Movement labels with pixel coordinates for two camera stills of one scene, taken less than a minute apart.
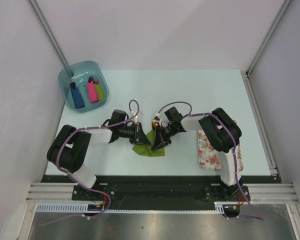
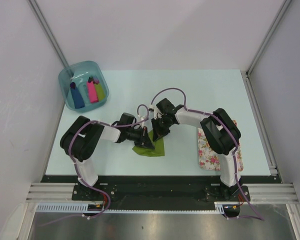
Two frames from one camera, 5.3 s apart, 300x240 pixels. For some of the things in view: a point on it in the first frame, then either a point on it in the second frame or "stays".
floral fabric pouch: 209,158 stays
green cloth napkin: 146,149 stays
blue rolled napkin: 77,101 stays
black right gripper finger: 160,146 -> 166,132
